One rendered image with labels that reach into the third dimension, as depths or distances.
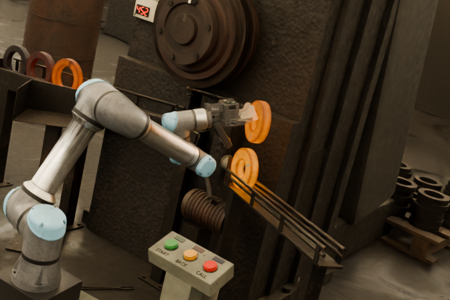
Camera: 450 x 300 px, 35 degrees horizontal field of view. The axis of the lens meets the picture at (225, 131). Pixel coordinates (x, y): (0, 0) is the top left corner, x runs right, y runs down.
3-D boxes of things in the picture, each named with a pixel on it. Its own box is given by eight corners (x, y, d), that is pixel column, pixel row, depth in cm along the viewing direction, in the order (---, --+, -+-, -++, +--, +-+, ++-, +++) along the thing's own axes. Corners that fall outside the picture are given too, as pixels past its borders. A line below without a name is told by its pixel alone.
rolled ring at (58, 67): (48, 62, 344) (53, 62, 347) (54, 100, 344) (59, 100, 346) (74, 55, 333) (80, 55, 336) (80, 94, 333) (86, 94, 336)
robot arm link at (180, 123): (161, 130, 254) (160, 108, 250) (190, 126, 257) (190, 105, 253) (166, 140, 247) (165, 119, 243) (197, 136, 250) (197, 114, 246)
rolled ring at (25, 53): (27, 47, 351) (32, 47, 354) (3, 42, 362) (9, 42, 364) (25, 84, 355) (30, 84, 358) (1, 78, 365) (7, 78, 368)
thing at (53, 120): (7, 228, 330) (31, 79, 311) (63, 240, 331) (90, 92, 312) (-8, 246, 311) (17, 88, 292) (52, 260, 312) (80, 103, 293)
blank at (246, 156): (238, 193, 269) (231, 193, 267) (237, 153, 273) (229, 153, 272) (260, 185, 256) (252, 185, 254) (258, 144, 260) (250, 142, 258)
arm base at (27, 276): (41, 298, 213) (47, 270, 210) (0, 279, 217) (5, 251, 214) (69, 278, 227) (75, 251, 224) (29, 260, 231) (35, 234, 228)
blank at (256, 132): (258, 98, 266) (250, 96, 265) (275, 105, 252) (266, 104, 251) (248, 138, 268) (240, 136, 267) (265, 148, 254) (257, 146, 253)
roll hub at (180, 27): (158, 53, 296) (171, -14, 288) (210, 73, 281) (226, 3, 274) (148, 53, 291) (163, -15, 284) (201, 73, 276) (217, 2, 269)
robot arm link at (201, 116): (197, 133, 249) (191, 126, 256) (209, 131, 250) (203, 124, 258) (196, 112, 247) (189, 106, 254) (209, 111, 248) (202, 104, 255)
